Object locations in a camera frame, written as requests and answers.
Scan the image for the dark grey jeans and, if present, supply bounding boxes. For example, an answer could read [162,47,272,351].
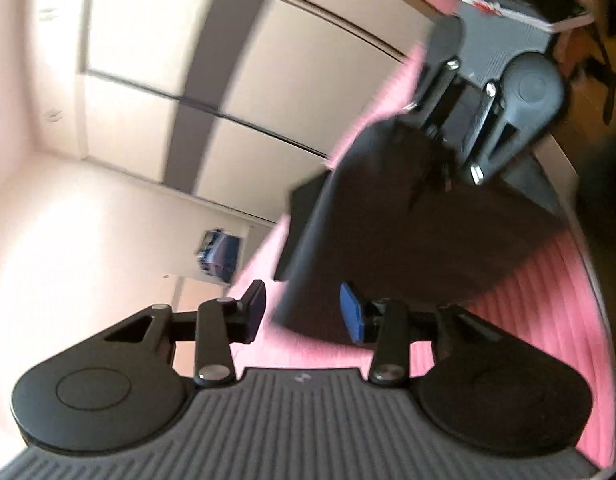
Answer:
[272,115,565,344]

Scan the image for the stack of folded clothes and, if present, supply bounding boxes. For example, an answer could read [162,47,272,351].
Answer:
[196,228,242,284]

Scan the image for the person's right hand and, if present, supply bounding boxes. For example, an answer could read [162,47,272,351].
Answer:
[557,0,616,139]

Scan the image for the white sliding wardrobe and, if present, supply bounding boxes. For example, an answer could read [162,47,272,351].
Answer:
[27,0,414,226]

